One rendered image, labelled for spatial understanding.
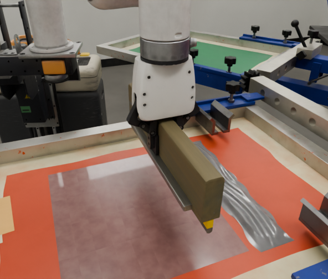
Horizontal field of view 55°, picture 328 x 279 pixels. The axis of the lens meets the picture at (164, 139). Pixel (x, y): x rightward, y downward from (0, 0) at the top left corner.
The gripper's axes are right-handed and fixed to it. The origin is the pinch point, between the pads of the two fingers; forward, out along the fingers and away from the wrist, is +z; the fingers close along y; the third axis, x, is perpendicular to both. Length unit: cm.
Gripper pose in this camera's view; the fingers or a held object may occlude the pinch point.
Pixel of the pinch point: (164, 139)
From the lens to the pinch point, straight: 56.9
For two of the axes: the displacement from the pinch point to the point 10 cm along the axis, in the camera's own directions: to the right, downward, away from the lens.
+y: -9.3, 1.9, -3.2
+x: 3.7, 4.9, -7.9
